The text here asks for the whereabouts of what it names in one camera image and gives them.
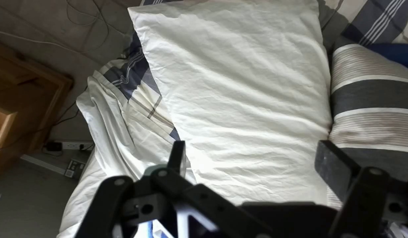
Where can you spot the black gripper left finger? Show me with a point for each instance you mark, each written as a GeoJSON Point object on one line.
{"type": "Point", "coordinates": [176, 158]}

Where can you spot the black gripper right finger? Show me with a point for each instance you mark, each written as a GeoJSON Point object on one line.
{"type": "Point", "coordinates": [338, 169]}

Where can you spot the white bed sheet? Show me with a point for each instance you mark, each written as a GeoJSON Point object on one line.
{"type": "Point", "coordinates": [106, 145]}

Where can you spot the grey white striped pillow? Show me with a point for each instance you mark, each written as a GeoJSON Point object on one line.
{"type": "Point", "coordinates": [371, 93]}

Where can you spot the large white pillow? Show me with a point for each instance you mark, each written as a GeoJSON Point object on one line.
{"type": "Point", "coordinates": [238, 96]}

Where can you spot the navy plaid duvet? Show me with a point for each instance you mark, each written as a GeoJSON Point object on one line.
{"type": "Point", "coordinates": [132, 74]}

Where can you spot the black white patterned item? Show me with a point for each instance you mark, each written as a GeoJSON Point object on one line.
{"type": "Point", "coordinates": [74, 166]}

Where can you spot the white power strip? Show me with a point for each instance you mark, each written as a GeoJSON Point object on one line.
{"type": "Point", "coordinates": [69, 145]}

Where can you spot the blue cushion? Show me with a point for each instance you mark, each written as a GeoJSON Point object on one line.
{"type": "Point", "coordinates": [396, 54]}

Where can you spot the navy plaid pillow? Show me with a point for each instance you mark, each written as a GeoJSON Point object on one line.
{"type": "Point", "coordinates": [376, 19]}

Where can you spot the wooden nightstand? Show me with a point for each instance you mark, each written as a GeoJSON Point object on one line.
{"type": "Point", "coordinates": [22, 100]}

